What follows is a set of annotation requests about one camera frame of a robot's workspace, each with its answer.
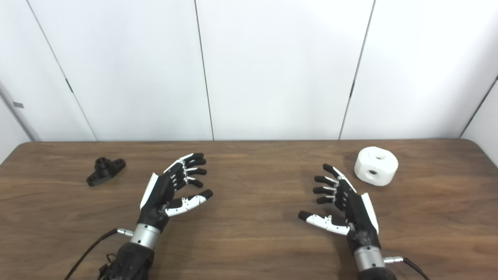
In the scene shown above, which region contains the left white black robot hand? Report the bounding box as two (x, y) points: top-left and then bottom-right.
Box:
(130, 152), (214, 249)

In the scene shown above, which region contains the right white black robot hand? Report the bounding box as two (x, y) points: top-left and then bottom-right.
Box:
(298, 163), (386, 271)

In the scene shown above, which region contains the black flanged holder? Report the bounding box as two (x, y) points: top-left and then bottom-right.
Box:
(86, 157), (126, 187)

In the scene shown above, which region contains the round white holed piece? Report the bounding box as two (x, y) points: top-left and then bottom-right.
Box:
(354, 146), (399, 186)

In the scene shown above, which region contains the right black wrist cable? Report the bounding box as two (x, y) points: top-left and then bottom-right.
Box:
(383, 256), (430, 280)

